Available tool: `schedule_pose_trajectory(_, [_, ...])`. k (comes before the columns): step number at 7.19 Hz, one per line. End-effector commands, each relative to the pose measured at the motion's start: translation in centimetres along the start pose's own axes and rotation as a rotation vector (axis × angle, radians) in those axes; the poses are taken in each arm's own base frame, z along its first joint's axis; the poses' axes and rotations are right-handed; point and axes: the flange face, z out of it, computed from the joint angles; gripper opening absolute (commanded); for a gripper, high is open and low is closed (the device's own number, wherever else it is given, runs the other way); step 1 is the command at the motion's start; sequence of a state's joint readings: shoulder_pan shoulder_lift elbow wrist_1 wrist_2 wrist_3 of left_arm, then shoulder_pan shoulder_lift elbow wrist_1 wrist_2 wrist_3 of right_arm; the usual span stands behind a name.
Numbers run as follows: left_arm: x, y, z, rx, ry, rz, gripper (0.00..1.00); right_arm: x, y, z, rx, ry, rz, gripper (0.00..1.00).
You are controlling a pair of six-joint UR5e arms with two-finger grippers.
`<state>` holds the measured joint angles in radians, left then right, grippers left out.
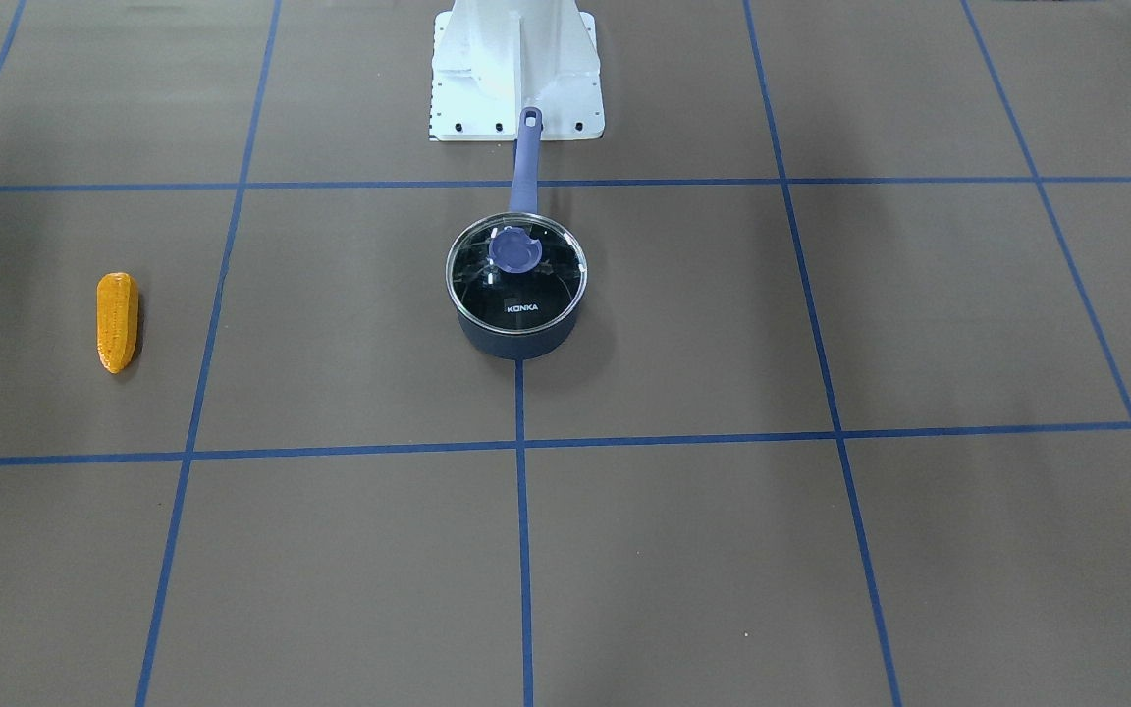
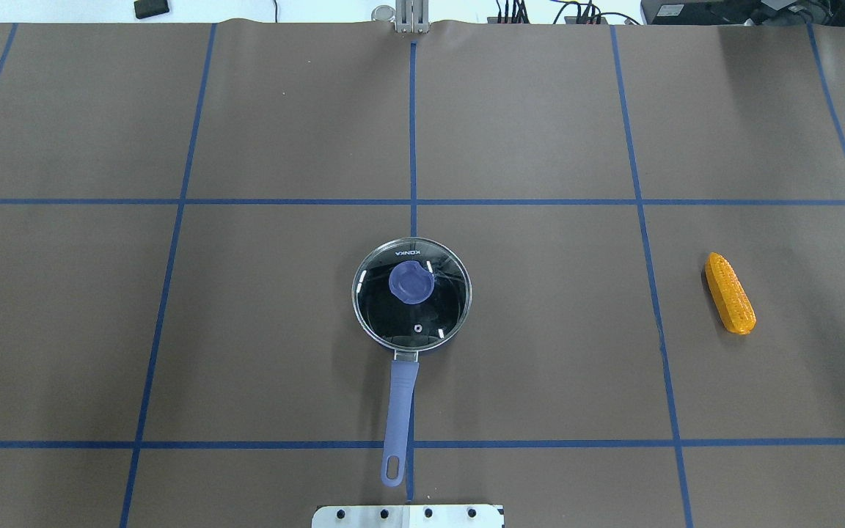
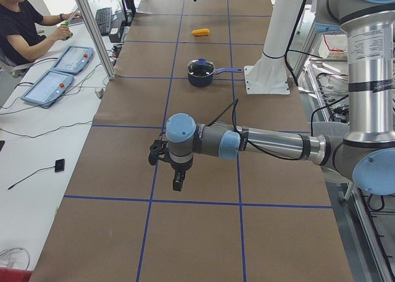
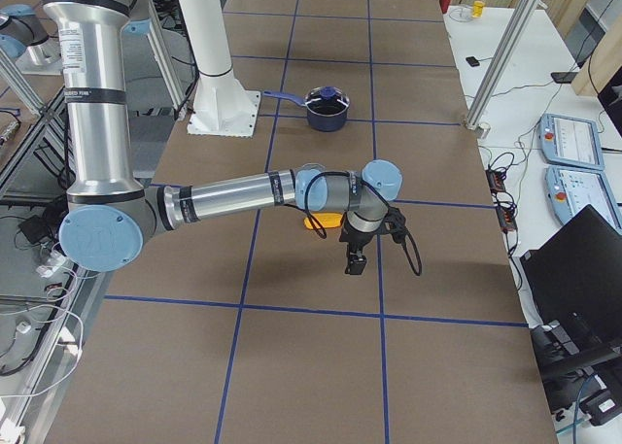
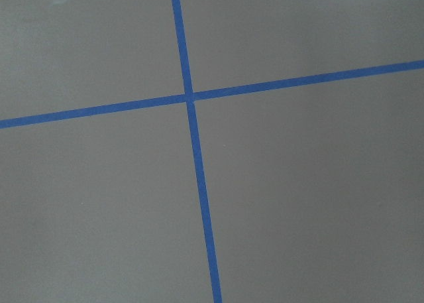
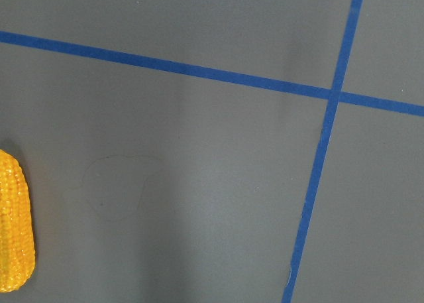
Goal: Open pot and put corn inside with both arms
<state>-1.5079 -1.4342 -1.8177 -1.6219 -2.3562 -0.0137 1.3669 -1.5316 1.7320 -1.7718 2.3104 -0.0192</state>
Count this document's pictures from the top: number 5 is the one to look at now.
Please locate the blue tape line lengthwise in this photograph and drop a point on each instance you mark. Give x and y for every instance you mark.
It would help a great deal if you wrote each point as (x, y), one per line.
(197, 153)

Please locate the blue tape line crosswise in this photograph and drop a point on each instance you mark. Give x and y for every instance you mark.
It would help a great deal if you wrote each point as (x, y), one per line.
(210, 94)

